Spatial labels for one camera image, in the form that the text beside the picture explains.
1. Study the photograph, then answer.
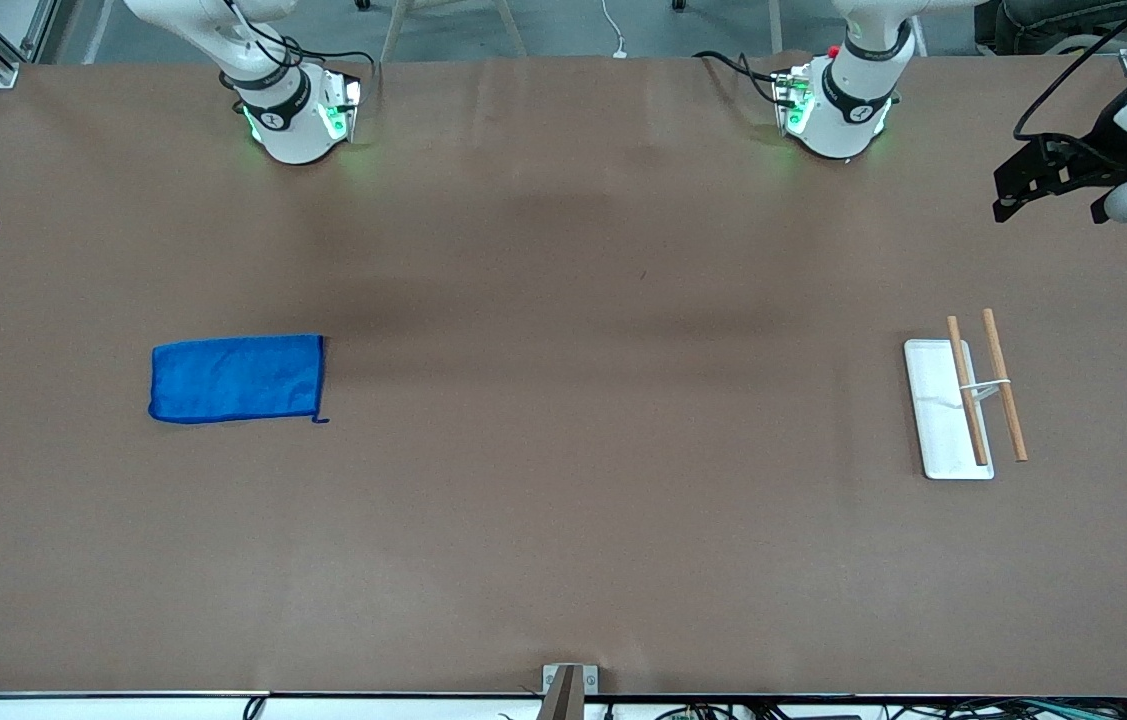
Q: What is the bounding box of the blue microfibre towel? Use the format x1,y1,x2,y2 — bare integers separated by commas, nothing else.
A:
148,334,330,425

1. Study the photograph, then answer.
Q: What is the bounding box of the white towel rack base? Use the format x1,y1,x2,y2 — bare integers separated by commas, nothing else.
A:
903,339,996,481

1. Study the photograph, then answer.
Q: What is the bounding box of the light wooden stand leg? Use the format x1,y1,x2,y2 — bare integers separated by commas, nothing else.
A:
380,0,416,63
491,0,530,59

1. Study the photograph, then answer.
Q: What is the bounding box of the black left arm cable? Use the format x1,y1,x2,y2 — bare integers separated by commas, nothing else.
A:
1012,0,1127,143

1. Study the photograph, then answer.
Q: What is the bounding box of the black left base cable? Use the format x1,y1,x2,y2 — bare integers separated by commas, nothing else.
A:
693,50,786,107

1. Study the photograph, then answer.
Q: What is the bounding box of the black base cable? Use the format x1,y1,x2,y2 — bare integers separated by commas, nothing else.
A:
693,50,786,107
281,35,380,101

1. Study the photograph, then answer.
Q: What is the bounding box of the black right base cable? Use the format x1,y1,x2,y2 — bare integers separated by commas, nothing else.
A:
281,35,380,101

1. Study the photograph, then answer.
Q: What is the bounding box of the white power cable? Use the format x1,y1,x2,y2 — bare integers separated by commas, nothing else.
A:
601,0,630,59

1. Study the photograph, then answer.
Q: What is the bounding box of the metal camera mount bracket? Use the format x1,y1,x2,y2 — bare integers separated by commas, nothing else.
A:
542,664,599,720

